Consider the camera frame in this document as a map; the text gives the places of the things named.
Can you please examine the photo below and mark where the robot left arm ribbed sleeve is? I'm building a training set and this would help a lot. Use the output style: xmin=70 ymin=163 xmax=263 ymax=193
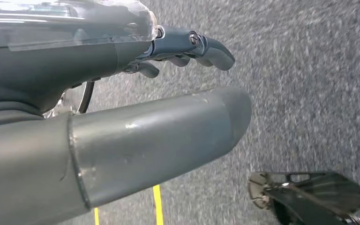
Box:
xmin=0 ymin=101 xmax=45 ymax=129

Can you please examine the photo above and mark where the black robot left foot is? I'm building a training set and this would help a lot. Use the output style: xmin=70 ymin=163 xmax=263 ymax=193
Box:
xmin=247 ymin=171 xmax=360 ymax=225

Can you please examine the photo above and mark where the black left hand cable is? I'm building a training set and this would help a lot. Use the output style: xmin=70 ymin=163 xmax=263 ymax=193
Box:
xmin=77 ymin=80 xmax=101 ymax=114

